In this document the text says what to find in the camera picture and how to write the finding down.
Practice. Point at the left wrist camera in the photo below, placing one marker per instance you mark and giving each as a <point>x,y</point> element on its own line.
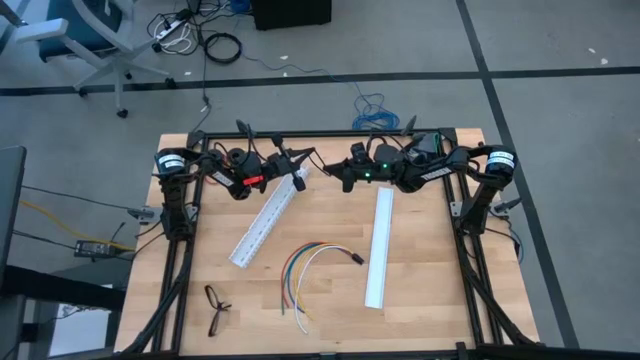
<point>278,165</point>

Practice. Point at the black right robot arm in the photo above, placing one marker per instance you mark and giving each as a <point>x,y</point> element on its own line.
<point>435,172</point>

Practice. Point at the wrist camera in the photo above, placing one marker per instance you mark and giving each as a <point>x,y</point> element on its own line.
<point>278,165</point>
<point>367,165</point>

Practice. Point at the swivel office chair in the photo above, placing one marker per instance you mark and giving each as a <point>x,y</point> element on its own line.
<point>118,60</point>

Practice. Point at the black aluminium table frame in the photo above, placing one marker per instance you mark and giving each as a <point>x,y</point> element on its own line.
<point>325,134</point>

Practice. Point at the white power strip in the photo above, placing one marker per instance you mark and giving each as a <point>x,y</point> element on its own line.
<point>169,30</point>

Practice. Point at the white duct cover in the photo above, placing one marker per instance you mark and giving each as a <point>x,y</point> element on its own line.
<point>380,240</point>

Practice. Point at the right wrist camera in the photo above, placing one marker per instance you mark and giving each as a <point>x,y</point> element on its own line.
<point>367,165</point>

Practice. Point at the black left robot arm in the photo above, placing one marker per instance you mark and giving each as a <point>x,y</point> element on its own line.
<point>175,200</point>

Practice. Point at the dark side table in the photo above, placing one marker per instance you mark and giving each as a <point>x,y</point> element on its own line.
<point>10,200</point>

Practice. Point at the black work glove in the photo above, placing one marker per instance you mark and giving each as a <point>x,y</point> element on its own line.
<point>427,142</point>

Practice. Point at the black box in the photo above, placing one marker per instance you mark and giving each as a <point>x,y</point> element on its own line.
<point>290,15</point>

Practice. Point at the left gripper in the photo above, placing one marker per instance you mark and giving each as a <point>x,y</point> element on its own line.
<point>299,183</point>

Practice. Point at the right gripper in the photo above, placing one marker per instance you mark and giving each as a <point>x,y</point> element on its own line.
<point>348,186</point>

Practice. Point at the dark-framed eyeglasses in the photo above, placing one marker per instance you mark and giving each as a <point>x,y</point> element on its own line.
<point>212,295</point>

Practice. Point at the grey metal mount bracket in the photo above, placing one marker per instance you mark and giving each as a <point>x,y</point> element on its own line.
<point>145,214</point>
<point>507,204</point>

